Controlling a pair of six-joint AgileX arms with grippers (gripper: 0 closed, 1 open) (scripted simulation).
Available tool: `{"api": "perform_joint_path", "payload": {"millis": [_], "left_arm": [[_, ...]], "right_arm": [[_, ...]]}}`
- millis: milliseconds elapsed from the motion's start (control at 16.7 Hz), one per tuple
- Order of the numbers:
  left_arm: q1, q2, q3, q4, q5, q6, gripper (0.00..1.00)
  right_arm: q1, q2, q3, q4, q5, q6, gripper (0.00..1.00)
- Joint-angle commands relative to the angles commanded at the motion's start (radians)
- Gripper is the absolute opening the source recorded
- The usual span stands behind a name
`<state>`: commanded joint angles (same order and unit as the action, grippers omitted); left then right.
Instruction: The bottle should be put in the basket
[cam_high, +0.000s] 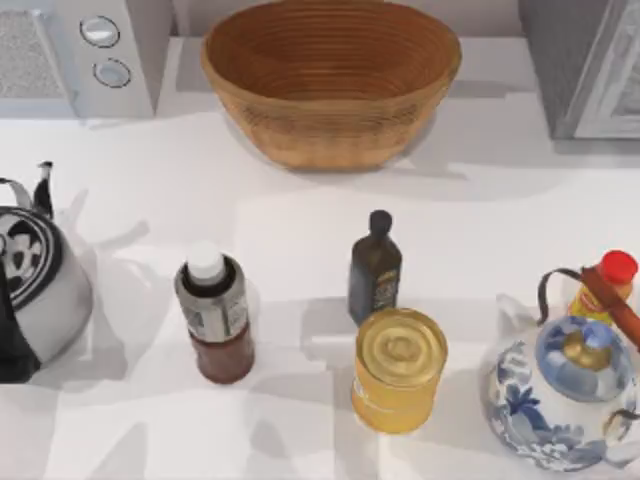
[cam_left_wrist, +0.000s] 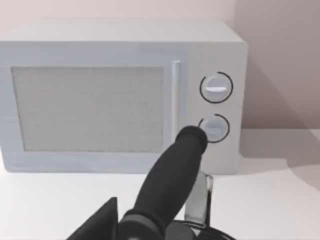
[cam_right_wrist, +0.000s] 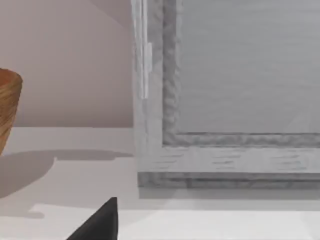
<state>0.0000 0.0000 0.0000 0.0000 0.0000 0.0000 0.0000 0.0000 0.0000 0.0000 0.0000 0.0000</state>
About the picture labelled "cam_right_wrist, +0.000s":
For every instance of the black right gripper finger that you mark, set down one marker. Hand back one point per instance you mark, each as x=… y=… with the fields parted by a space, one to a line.
x=105 y=222

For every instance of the woven wooden basket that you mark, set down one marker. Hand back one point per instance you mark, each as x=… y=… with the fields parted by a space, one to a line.
x=8 y=105

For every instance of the grey cabinet door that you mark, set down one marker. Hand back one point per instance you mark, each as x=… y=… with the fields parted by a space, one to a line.
x=247 y=75

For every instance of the grey cabinet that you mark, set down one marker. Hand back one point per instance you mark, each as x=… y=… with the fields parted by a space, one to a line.
x=150 y=165

